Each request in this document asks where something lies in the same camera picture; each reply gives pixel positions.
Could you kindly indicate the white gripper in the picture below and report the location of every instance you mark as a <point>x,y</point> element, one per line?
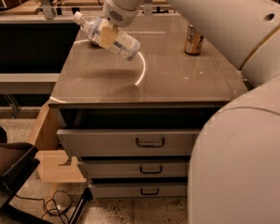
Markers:
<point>118,14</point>

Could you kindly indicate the clear blue plastic water bottle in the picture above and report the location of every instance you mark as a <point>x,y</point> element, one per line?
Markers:
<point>124,46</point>

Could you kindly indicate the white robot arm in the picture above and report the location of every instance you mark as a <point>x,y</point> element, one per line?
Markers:
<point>234,169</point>

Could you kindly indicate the gold aluminium drink can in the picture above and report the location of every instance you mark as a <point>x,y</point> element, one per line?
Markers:
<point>194,41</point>

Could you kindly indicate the grey drawer cabinet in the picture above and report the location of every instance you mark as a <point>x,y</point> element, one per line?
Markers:
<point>162,88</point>

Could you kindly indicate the top grey drawer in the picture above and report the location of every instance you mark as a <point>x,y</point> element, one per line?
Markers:
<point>127,143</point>

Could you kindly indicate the grey drawer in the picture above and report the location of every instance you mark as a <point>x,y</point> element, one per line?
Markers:
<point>127,143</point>
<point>134,168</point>
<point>138,190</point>

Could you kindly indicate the middle grey drawer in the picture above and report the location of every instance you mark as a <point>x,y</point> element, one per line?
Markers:
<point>134,168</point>

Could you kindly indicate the wooden box on floor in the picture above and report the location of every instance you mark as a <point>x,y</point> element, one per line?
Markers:
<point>54,167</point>

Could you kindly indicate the bottom grey drawer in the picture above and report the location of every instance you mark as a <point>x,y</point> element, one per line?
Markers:
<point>138,190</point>

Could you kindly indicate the brown chair at left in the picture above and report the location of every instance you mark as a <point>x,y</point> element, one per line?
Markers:
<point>17,162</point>

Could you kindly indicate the grey metal shelf frame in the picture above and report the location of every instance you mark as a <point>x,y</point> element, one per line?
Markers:
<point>37,11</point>

